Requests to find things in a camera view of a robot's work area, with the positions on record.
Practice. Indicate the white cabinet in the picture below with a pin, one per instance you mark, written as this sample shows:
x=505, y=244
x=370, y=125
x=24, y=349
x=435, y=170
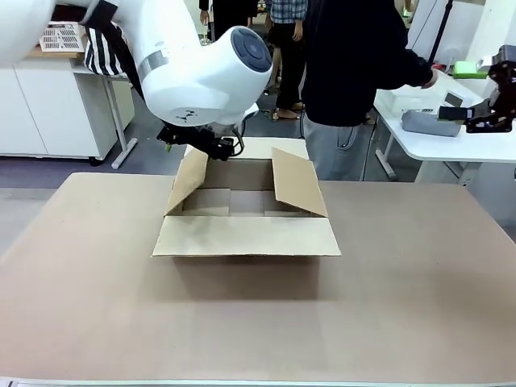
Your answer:
x=48, y=109

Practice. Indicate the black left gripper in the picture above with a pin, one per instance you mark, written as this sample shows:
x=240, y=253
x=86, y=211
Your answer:
x=207, y=141

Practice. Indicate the person in black sweatshirt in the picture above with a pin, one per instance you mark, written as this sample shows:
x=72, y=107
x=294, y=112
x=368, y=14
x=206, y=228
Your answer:
x=350, y=60

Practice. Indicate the black stand pole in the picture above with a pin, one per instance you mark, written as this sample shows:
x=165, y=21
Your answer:
x=440, y=28

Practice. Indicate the grey fabric pouch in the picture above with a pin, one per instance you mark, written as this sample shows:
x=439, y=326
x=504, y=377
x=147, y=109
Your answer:
x=423, y=123

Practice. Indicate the white table with metal legs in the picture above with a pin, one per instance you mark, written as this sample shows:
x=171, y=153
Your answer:
x=121, y=121

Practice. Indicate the person in black clothes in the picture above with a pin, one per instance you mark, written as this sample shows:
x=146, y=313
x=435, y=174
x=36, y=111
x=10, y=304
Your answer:
x=230, y=14

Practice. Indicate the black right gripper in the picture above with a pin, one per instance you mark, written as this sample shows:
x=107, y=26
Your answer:
x=511, y=94

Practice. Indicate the black white striped bag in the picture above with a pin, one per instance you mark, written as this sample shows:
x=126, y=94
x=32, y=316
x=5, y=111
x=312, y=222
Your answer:
x=98, y=52

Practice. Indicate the person in plaid shirt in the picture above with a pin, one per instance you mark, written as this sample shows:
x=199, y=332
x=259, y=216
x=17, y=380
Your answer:
x=288, y=60

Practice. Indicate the person's right forearm black sleeve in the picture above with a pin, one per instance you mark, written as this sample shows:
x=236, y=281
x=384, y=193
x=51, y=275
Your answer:
x=417, y=66

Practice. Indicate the person's right hand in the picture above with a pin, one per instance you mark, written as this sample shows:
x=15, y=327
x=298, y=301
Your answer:
x=431, y=79

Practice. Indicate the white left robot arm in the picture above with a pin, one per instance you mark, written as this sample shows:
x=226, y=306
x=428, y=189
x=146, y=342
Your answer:
x=181, y=80

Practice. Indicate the small white display device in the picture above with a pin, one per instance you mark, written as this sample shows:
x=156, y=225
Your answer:
x=453, y=99

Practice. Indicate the white slotted plastic basket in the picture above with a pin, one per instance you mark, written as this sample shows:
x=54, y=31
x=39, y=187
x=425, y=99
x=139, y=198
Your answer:
x=60, y=38

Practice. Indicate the brown cardboard shipping box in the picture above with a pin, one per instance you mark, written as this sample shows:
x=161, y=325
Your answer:
x=242, y=235

